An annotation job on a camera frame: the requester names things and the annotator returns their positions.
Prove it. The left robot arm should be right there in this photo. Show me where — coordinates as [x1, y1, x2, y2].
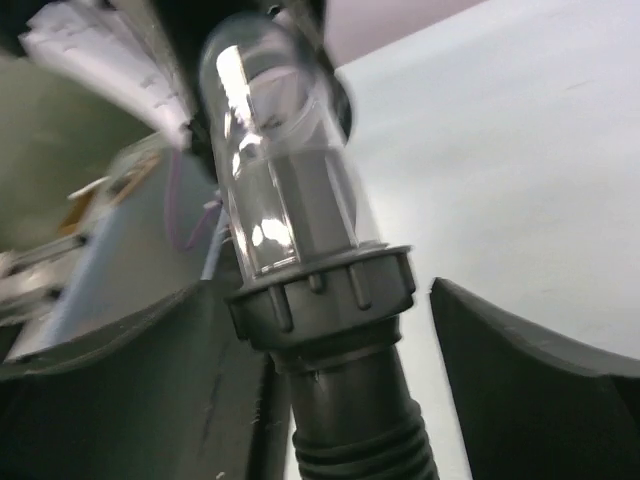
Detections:
[1, 1, 353, 176]

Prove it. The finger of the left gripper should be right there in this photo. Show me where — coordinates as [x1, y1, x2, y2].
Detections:
[269, 1, 354, 141]

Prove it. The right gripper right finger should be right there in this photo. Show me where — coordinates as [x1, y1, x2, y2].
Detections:
[429, 278, 639, 480]

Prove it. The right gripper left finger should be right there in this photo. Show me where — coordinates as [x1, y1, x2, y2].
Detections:
[1, 281, 280, 479]

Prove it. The clear plastic elbow fitting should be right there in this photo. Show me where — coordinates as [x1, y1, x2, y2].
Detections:
[199, 13, 380, 282]

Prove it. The black corrugated hose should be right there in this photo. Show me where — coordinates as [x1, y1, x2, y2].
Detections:
[222, 243, 444, 480]

